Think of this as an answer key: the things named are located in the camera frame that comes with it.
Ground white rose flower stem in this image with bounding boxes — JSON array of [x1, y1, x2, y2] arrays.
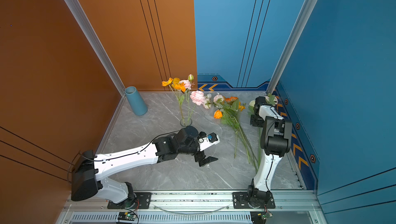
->
[[249, 100, 262, 166]]

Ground clear glass vase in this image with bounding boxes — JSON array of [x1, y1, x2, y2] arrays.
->
[[180, 118, 192, 128]]

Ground pink peony flower stem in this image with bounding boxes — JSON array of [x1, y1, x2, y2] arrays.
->
[[181, 74, 206, 118]]

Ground orange poppy flower stem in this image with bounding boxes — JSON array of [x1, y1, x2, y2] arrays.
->
[[161, 78, 186, 119]]

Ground pink rose flower stem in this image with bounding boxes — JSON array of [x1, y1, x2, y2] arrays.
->
[[265, 94, 278, 106]]

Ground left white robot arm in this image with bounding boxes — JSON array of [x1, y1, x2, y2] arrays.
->
[[70, 126, 220, 209]]

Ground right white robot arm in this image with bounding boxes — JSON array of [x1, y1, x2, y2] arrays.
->
[[247, 97, 292, 209]]

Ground blue cylindrical vase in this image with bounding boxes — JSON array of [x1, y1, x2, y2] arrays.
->
[[125, 86, 148, 116]]

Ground red orange flower stem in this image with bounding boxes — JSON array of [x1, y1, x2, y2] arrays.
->
[[202, 93, 246, 160]]

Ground orange rose flower stem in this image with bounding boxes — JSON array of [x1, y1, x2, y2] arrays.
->
[[213, 106, 259, 172]]

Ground right circuit board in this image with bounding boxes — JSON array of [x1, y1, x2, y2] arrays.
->
[[250, 212, 267, 224]]

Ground left green circuit board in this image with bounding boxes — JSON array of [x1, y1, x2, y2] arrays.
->
[[117, 212, 139, 224]]

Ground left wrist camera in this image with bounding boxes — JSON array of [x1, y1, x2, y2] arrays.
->
[[198, 133, 220, 151]]

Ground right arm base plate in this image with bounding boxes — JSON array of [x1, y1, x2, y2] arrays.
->
[[232, 192, 276, 209]]

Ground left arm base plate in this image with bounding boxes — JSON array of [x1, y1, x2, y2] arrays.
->
[[107, 192, 152, 210]]

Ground aluminium front rail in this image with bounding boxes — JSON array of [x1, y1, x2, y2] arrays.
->
[[56, 190, 327, 224]]

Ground right aluminium corner post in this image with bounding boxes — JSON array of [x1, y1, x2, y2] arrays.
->
[[266, 0, 318, 94]]

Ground aluminium corner post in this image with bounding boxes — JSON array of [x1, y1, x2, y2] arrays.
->
[[64, 0, 125, 97], [266, 0, 318, 94]]

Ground left aluminium corner post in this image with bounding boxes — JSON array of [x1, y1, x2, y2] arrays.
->
[[64, 0, 125, 97]]

